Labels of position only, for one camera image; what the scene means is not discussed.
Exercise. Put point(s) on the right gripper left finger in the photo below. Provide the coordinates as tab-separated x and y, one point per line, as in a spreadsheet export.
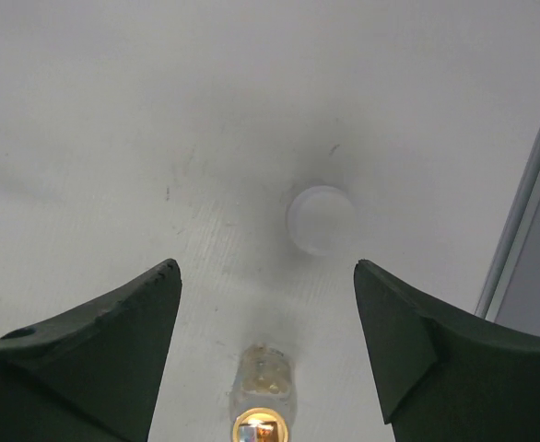
92	373

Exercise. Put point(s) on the right aluminium frame post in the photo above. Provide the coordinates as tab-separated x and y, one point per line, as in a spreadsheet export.
512	237

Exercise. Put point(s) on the clear small pill bottle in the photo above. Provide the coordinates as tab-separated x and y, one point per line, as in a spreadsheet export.
263	399

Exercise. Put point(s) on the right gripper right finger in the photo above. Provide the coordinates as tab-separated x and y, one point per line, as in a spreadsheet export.
441	373

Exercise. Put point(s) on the white bottle cap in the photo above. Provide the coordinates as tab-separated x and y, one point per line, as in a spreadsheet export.
321	220

